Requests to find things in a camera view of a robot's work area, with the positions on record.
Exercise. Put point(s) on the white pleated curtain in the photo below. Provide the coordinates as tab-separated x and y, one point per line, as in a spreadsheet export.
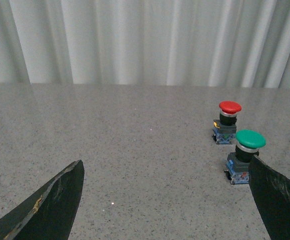
215	43

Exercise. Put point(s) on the red mushroom push button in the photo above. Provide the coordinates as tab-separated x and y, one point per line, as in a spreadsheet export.
224	129

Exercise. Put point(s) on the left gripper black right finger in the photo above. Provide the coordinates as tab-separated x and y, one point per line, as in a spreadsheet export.
271	193

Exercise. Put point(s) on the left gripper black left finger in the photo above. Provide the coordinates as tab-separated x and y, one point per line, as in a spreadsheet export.
49	213

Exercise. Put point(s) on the green mushroom push button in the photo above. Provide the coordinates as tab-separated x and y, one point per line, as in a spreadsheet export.
248	143

